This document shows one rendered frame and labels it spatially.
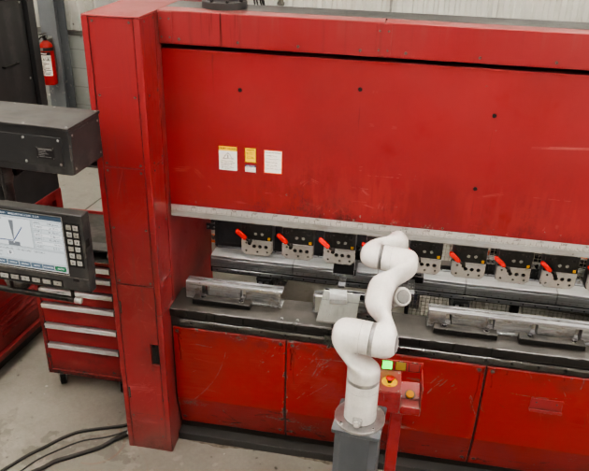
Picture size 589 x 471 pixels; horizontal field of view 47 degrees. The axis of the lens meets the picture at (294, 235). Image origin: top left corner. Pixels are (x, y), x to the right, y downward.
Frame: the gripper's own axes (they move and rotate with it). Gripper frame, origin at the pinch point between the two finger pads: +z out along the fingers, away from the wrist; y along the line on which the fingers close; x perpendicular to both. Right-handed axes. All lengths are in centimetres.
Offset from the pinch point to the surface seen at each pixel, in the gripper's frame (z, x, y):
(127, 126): -8, 105, 90
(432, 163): -43, -18, 56
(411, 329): -3.1, -16.0, -19.2
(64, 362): 131, 147, -18
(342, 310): -2.4, 17.8, -4.3
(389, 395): -21.7, 9.3, -43.3
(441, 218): -33, -24, 32
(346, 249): -4.4, 12.1, 23.8
